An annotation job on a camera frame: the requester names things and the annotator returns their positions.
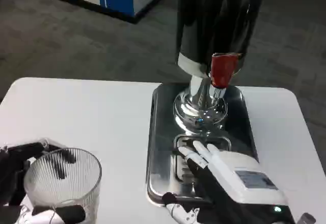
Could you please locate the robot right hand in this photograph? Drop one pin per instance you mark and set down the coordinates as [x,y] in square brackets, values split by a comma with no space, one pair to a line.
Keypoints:
[229,180]

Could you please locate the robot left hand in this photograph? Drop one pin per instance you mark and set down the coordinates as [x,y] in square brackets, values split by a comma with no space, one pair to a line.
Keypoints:
[12,168]

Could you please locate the clear ribbed glass cup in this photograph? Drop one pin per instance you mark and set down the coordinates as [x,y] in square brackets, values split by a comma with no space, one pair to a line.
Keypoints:
[76,183]

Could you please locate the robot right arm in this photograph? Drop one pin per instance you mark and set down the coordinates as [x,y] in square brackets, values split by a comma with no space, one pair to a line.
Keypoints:
[307,219]

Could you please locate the steel drip tray grid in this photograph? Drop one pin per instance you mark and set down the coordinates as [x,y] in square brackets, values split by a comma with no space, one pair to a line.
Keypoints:
[183,142]

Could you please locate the steel drip tray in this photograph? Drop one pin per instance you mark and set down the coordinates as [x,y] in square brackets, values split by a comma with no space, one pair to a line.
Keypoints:
[163,132]

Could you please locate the black drink dispenser chrome base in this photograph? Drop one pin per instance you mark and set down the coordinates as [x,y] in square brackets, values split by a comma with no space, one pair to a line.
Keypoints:
[211,17]

